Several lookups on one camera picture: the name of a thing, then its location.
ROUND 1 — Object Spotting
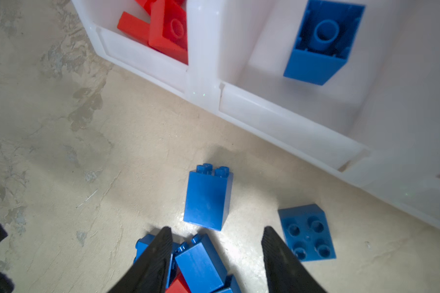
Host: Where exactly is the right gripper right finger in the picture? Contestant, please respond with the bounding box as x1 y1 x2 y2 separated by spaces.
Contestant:
261 226 326 293

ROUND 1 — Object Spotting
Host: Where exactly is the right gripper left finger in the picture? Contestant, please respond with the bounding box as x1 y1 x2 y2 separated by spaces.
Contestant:
110 227 173 293

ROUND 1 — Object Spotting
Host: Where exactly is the dark blue brick top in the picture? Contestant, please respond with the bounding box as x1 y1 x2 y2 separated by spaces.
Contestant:
284 1 365 85

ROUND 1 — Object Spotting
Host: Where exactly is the small red brick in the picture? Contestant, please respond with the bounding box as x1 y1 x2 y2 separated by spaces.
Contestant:
135 0 185 15

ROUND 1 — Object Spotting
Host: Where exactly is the red brick center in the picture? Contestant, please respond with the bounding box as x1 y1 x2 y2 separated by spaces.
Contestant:
165 272 191 293

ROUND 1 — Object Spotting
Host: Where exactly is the white three-compartment bin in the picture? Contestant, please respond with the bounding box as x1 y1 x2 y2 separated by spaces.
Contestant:
73 1 440 229

